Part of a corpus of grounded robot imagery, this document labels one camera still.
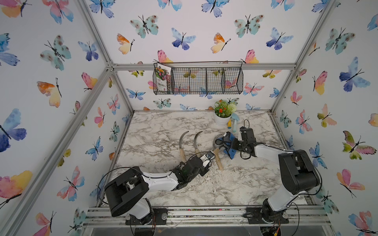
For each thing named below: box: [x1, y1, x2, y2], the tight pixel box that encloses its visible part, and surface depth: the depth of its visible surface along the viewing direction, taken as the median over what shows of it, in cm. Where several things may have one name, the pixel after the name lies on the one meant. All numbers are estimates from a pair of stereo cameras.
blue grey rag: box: [216, 131, 237, 160], surface depth 97 cm
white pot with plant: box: [213, 98, 237, 128], surface depth 104 cm
